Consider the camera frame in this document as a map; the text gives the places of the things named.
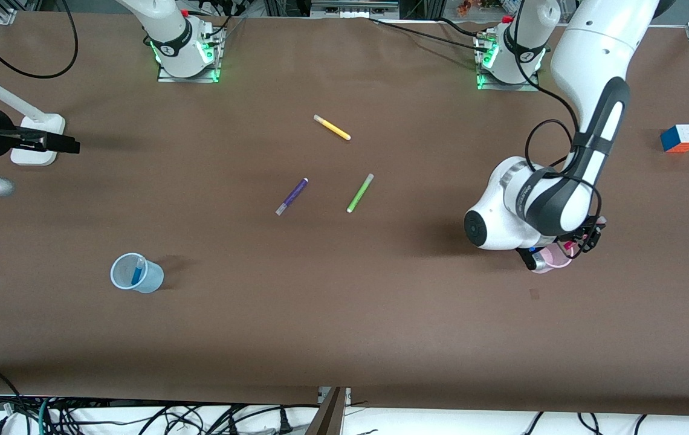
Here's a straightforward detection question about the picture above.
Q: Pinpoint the translucent pink plastic cup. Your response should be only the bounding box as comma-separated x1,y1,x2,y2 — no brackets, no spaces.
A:
529,242,574,274

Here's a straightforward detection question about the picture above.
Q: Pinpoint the white desk lamp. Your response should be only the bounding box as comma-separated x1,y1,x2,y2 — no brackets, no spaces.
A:
0,72,66,167

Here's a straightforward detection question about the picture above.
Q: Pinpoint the multicoloured puzzle cube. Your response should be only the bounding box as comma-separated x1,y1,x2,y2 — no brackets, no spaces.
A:
660,124,689,154

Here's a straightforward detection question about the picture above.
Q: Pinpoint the translucent blue plastic cup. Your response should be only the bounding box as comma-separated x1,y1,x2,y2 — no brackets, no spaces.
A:
109,252,164,294

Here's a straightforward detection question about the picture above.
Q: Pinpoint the green marker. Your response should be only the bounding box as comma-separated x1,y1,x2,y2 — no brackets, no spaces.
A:
346,173,375,214

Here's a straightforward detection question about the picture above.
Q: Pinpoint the purple marker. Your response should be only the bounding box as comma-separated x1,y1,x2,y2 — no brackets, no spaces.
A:
275,178,309,216

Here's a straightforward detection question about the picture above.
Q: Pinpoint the brown paper table cover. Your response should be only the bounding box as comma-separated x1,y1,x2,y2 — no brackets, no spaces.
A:
0,11,689,417

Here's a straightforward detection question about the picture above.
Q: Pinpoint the yellow marker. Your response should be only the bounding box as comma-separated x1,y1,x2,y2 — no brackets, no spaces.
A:
313,114,352,141

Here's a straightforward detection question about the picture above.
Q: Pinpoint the dark table support beam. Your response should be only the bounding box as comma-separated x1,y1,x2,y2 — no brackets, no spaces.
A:
305,387,349,435

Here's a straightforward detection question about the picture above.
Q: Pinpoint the grey metal background device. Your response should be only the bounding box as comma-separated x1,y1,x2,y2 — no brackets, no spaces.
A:
310,0,401,19

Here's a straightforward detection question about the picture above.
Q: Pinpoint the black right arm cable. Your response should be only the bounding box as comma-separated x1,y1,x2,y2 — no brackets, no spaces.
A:
0,0,79,131

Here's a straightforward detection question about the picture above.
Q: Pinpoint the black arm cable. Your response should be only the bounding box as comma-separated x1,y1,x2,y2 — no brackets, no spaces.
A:
513,0,604,242
0,0,79,131

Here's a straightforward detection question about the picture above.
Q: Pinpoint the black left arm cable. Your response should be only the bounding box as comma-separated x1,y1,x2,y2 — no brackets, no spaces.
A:
513,0,604,242

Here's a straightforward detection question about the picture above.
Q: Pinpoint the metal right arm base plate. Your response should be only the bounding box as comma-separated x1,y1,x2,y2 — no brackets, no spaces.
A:
157,23,225,84

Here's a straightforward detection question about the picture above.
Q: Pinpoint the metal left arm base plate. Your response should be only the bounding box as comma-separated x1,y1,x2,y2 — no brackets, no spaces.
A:
475,30,541,92

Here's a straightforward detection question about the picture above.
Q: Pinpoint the black cable across table edge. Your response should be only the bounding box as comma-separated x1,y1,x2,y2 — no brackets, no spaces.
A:
367,17,491,53

